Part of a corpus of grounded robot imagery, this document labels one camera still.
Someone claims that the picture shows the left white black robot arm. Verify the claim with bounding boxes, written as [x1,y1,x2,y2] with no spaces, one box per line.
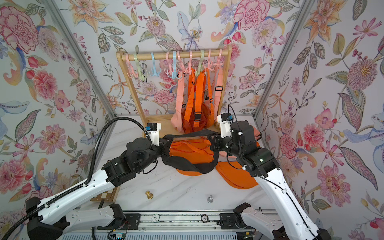
[3,117,173,240]

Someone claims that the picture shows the wooden clothes rack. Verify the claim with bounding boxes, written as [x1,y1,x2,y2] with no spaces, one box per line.
[116,46,234,136]

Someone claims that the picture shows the wooden chessboard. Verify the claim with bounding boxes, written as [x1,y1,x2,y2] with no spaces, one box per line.
[91,186,120,203]

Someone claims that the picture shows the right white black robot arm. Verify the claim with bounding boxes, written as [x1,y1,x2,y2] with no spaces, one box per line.
[213,117,331,240]

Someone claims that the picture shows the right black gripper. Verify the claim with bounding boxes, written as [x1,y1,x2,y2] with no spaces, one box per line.
[209,133,247,162]

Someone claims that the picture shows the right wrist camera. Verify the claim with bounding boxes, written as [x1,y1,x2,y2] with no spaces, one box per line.
[217,113,233,138]

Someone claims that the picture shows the pink sling bag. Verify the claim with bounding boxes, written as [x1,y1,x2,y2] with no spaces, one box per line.
[220,126,261,161]
[171,72,185,133]

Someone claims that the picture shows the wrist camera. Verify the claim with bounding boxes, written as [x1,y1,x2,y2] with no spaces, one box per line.
[217,113,233,138]
[146,123,162,147]

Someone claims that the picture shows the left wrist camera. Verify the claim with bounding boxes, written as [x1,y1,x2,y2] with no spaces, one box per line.
[146,123,162,147]

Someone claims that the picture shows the far right pink bag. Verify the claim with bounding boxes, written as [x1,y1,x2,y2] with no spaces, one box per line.
[214,64,224,122]

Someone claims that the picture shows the silver chess piece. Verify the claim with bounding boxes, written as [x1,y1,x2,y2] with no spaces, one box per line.
[207,195,214,204]

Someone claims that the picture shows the rust orange bag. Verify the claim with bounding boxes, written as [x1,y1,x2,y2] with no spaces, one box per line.
[181,101,214,134]

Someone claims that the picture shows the gold chess piece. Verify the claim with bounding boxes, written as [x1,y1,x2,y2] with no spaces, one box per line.
[146,191,154,199]

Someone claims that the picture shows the orange sling bag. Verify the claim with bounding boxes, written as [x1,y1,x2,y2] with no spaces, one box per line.
[182,70,214,133]
[164,138,219,176]
[216,151,259,190]

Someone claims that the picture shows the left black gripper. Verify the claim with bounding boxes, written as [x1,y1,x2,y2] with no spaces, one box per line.
[136,136,176,172]

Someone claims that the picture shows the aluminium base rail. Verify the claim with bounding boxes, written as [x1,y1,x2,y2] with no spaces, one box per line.
[48,211,309,234]

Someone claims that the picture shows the black bag strap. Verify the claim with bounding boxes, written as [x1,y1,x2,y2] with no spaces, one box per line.
[160,128,226,175]

